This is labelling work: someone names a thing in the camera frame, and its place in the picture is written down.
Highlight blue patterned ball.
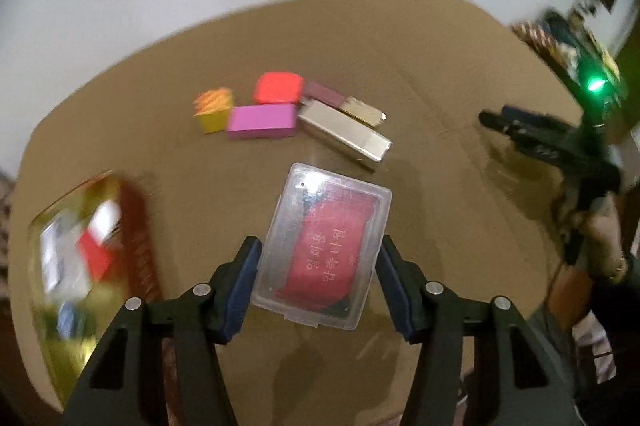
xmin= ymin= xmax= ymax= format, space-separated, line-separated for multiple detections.
xmin=56 ymin=302 xmax=80 ymax=340

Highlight red wooden block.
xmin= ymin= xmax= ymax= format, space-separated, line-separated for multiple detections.
xmin=76 ymin=229 xmax=115 ymax=281

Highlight gold and red lipstick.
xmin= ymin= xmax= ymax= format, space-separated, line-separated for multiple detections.
xmin=303 ymin=81 xmax=386 ymax=128

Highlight clear plastic case red card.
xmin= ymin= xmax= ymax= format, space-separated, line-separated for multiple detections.
xmin=252 ymin=163 xmax=393 ymax=331

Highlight silver textured lighter case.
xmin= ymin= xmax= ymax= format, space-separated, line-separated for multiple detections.
xmin=298 ymin=100 xmax=393 ymax=169

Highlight yellow striped cube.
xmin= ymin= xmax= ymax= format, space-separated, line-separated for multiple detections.
xmin=193 ymin=87 xmax=234 ymax=134

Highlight pink rectangular block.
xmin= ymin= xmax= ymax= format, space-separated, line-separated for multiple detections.
xmin=227 ymin=104 xmax=297 ymax=138

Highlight red rounded square tape measure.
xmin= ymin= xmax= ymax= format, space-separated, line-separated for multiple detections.
xmin=253 ymin=71 xmax=304 ymax=105

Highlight white zigzag cube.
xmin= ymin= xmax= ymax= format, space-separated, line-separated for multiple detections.
xmin=87 ymin=200 xmax=122 ymax=244

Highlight person right hand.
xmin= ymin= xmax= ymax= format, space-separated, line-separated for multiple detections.
xmin=552 ymin=188 xmax=628 ymax=284

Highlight cluttered side shelf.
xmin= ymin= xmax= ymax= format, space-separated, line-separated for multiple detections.
xmin=511 ymin=9 xmax=626 ymax=90

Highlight red gold toffee tin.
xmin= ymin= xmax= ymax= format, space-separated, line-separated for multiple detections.
xmin=28 ymin=172 xmax=163 ymax=403

